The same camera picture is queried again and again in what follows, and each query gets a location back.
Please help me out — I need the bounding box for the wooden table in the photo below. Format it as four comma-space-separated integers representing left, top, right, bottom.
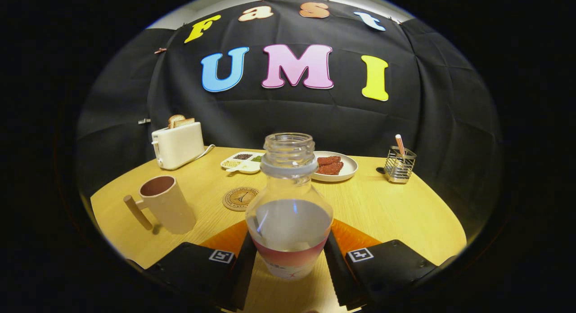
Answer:
90, 146, 467, 313

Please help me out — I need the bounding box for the metal wire holder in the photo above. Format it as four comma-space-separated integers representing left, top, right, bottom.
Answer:
384, 146, 417, 184

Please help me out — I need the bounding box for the white toaster cable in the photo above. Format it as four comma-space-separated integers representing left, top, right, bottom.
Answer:
191, 144, 216, 163

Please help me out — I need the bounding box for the black backdrop cloth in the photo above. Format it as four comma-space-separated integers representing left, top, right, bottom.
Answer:
76, 0, 502, 241

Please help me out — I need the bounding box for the round cork coaster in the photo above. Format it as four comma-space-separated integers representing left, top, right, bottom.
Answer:
222, 187, 260, 212

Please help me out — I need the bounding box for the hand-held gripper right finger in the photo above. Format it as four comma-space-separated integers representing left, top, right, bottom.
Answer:
323, 219, 455, 311

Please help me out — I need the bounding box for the clear juice bottle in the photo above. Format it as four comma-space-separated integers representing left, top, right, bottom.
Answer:
245, 133, 334, 280

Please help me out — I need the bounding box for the white toaster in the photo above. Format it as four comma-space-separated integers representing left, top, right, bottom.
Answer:
151, 121, 206, 170

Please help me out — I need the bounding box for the white divided seasoning dish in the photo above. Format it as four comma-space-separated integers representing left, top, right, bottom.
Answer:
220, 152, 266, 175

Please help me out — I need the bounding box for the beige cup with wooden handle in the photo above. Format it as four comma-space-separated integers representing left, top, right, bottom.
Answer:
124, 175, 197, 235

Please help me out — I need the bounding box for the white round plate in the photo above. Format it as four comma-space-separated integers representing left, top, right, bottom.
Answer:
310, 151, 359, 183

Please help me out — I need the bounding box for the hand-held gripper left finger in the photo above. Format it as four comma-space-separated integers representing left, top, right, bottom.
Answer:
128, 220, 258, 313

